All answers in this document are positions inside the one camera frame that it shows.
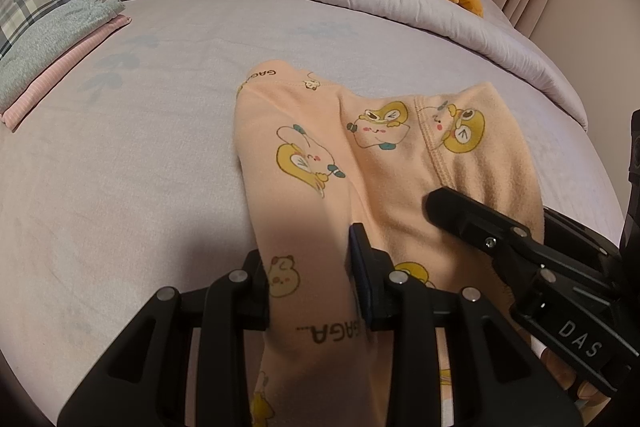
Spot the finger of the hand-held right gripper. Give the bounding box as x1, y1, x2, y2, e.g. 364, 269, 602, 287
424, 186, 619, 309
542, 206, 626, 261

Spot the lilac bed sheet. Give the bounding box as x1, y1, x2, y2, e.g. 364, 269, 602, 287
0, 0, 627, 427

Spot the grey folded cloth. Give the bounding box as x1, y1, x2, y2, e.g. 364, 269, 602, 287
0, 0, 126, 114

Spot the person's right hand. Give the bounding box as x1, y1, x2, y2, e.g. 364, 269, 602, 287
530, 342, 611, 414

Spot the peach cartoon print garment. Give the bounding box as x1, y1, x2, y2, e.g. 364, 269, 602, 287
234, 60, 546, 427

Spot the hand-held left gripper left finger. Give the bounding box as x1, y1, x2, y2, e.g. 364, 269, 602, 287
56, 249, 274, 427

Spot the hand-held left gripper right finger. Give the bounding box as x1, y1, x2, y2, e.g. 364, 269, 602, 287
348, 222, 584, 427

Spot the pink folded cloth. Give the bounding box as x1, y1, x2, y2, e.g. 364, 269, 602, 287
0, 14, 132, 131

